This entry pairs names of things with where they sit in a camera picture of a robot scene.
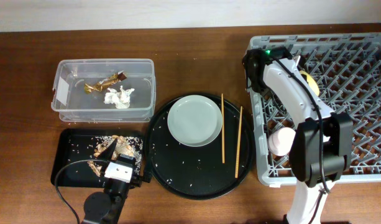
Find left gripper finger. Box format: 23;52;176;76
142;155;153;183
98;139;117;161

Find food scraps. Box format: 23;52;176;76
91;135;143;175

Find white tissue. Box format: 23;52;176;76
104;86;135;109

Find grey plate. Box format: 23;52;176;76
167;95;223;147

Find gold snack wrapper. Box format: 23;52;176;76
84;71;127;94

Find wooden chopstick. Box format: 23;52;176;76
221;93;225;164
234;106;243;179

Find pink cup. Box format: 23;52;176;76
267;127;296;156

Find yellow bowl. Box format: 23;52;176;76
300;70;320;96

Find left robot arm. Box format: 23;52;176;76
82;139;152;224

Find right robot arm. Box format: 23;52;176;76
242;47;353;223

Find grey dishwasher rack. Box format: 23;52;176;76
248;33;381;187

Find black rectangular tray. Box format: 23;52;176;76
50;129;144;188

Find round black tray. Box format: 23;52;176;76
143;93;255;200

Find clear plastic bin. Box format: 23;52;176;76
51;58;156;123

